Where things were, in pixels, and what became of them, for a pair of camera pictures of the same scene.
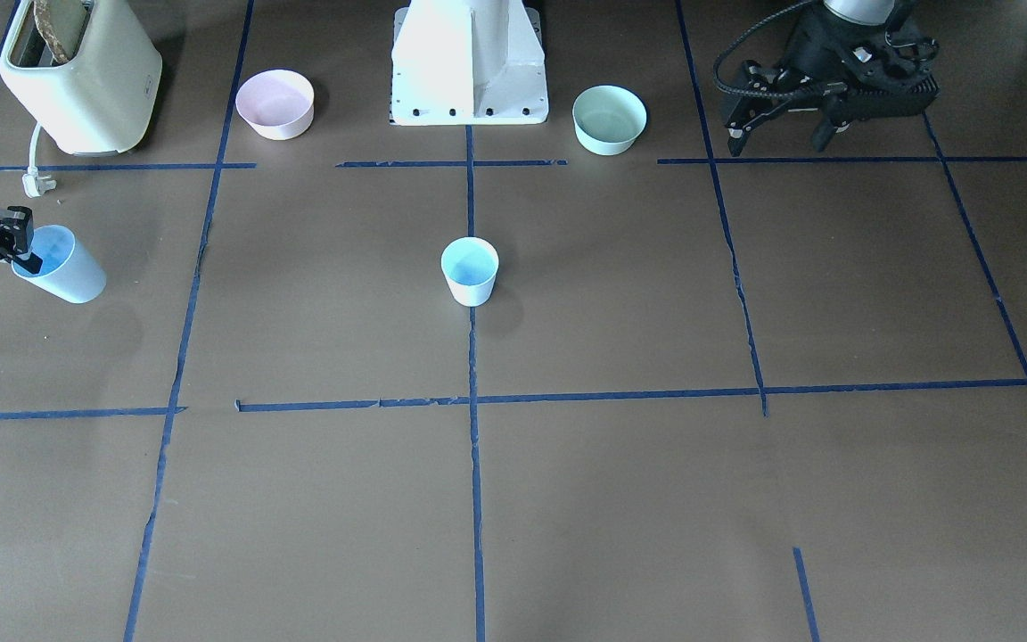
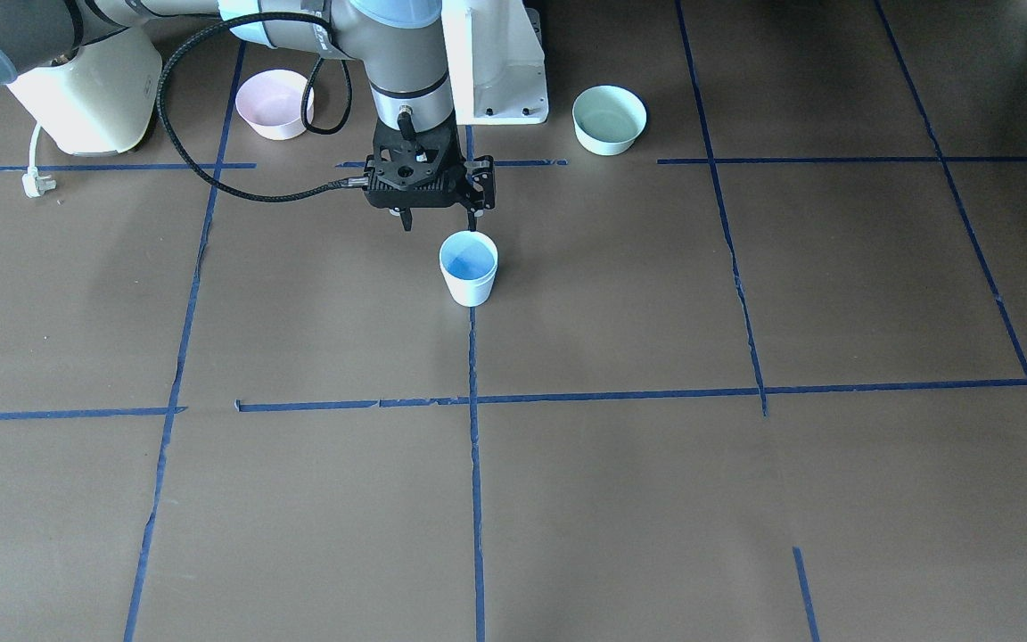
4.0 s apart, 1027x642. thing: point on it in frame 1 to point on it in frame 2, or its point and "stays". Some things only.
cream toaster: [102, 102] stays
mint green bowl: [608, 119] stays
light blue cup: [68, 272] to [469, 263]
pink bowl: [277, 103] stays
